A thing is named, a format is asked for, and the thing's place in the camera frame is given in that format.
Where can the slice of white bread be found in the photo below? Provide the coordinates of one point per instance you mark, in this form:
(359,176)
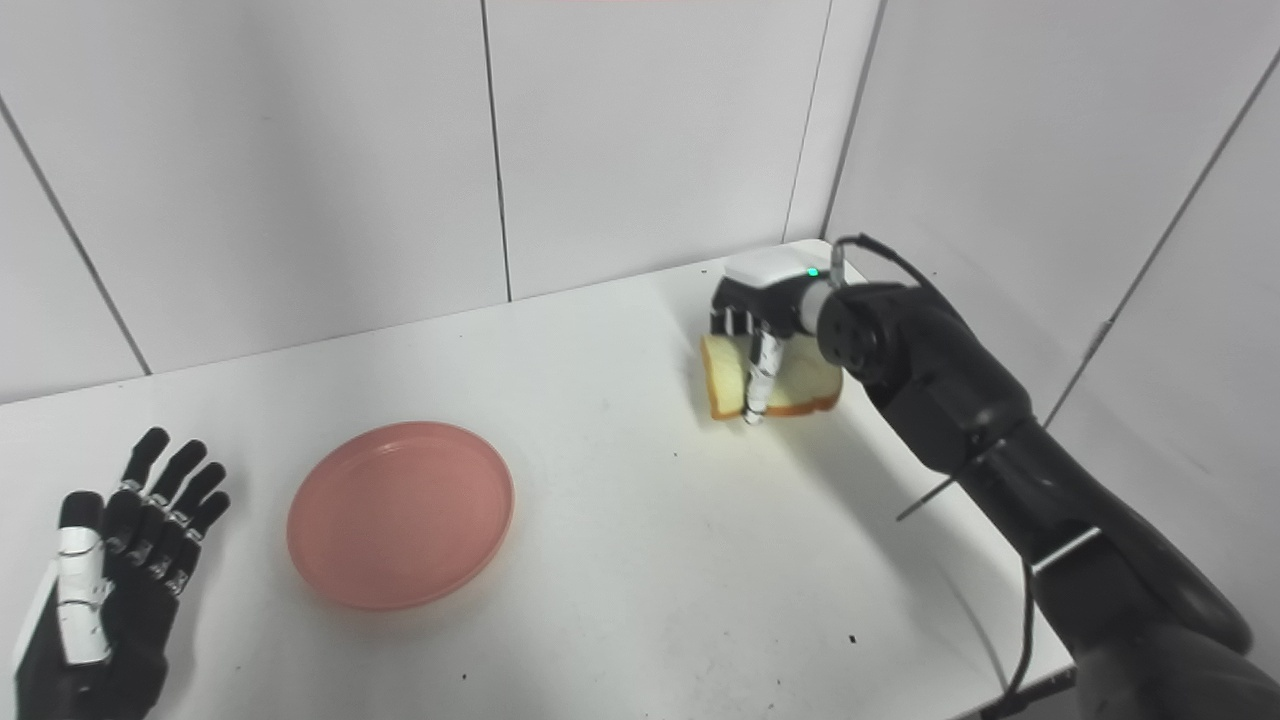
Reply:
(725,375)

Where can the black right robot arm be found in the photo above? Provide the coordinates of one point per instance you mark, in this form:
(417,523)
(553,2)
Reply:
(1000,430)

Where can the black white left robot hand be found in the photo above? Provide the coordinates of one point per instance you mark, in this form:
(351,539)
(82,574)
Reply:
(130,620)

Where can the pink round plate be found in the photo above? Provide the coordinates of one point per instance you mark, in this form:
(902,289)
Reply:
(400,515)

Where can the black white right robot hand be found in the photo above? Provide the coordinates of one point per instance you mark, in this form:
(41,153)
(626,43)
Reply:
(765,290)

